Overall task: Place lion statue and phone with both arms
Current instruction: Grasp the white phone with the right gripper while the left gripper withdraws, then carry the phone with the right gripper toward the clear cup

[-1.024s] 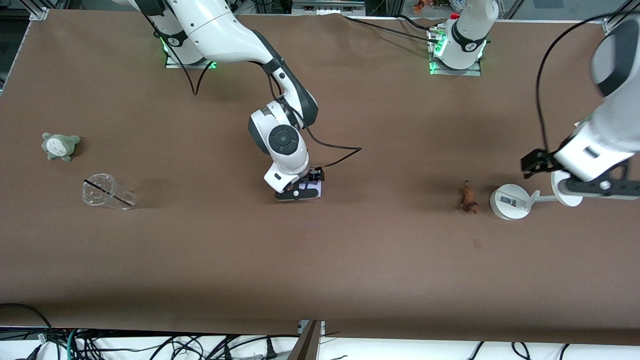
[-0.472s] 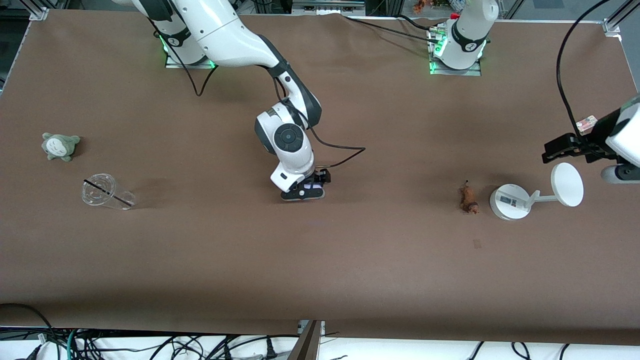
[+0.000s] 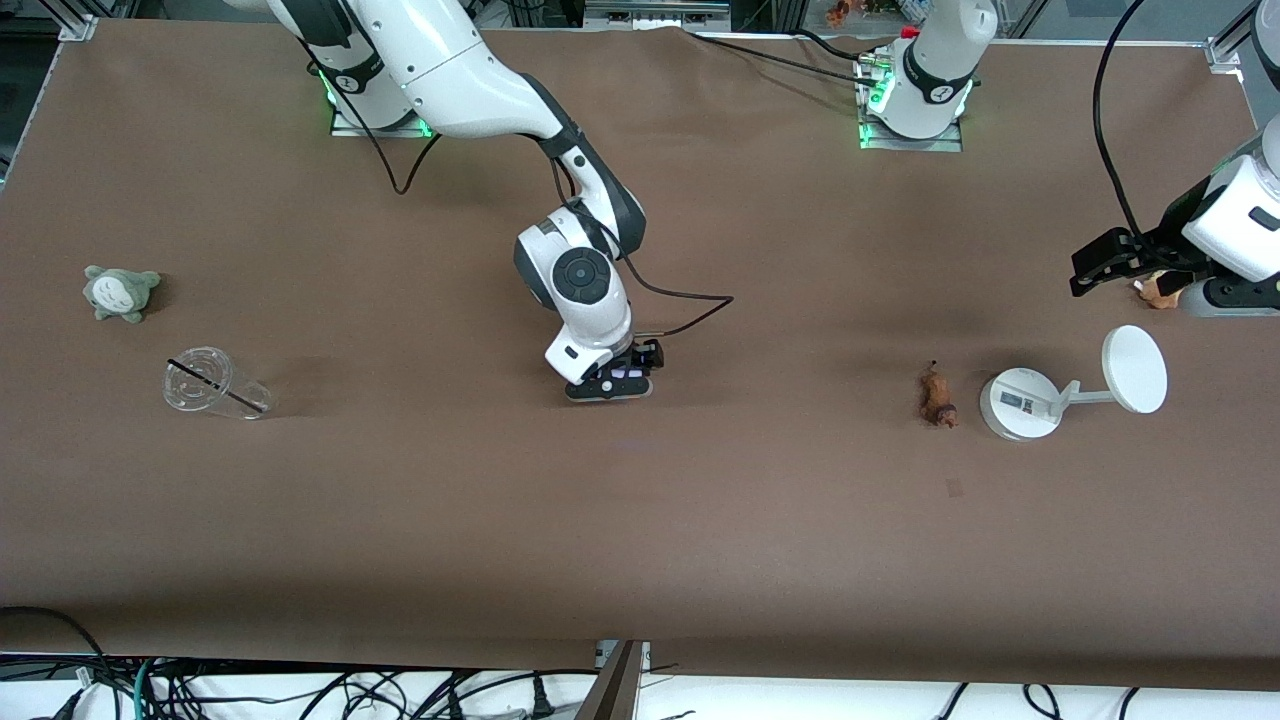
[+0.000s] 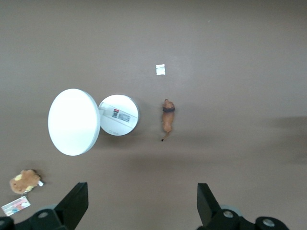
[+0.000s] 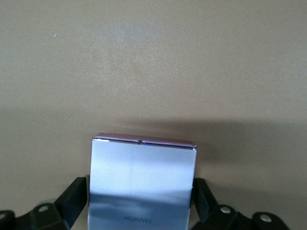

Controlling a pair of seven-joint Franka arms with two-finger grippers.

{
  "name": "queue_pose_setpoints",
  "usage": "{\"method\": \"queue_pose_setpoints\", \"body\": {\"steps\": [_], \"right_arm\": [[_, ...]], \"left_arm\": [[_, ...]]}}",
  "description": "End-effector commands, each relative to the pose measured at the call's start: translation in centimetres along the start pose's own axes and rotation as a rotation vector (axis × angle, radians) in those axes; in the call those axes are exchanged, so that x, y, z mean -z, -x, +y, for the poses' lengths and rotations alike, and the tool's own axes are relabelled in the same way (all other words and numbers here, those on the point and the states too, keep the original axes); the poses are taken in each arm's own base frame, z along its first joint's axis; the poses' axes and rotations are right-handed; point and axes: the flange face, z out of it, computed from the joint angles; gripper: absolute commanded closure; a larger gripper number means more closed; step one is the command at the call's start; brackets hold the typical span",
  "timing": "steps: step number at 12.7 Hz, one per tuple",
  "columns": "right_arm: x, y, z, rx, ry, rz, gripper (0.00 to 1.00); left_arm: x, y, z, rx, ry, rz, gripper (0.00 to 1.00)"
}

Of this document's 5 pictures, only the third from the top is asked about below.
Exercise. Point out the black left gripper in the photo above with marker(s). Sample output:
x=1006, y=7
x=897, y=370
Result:
x=1163, y=245

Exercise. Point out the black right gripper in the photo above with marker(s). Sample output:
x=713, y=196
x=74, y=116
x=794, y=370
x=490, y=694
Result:
x=648, y=355

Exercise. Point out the brown lion statue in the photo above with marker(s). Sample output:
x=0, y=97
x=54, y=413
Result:
x=937, y=395

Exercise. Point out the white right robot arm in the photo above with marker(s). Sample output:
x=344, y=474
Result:
x=450, y=80

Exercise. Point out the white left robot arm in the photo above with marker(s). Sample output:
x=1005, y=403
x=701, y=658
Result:
x=940, y=60

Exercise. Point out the white round phone stand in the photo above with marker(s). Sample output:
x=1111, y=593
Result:
x=1020, y=405

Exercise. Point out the small orange animal figurine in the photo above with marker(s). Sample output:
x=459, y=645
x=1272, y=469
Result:
x=1158, y=292

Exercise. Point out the brown paper table cover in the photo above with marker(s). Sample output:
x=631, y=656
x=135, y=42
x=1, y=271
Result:
x=640, y=520

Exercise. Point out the brown wooden beam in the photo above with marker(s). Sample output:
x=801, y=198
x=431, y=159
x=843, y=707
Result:
x=612, y=690

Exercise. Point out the orange background figurine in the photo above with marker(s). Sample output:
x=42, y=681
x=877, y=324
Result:
x=838, y=12

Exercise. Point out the black power plug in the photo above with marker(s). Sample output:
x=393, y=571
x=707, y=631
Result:
x=541, y=700

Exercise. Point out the black drinking straw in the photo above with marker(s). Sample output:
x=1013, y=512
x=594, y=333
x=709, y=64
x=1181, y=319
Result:
x=215, y=385

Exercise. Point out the clear plastic cup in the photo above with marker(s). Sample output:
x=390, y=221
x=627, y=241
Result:
x=200, y=385

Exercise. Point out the grey Totoro plush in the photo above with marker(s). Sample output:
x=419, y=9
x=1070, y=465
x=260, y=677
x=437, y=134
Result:
x=120, y=292

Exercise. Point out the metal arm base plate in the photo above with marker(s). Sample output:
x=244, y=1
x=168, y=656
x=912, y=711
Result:
x=910, y=146
x=360, y=130

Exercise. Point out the white corner bracket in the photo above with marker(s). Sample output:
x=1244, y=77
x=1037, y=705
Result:
x=78, y=28
x=1222, y=52

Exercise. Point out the small metal table bracket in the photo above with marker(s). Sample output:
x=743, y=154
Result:
x=603, y=655

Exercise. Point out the aluminium frame rail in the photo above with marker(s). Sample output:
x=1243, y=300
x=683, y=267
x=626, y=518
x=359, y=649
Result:
x=655, y=12

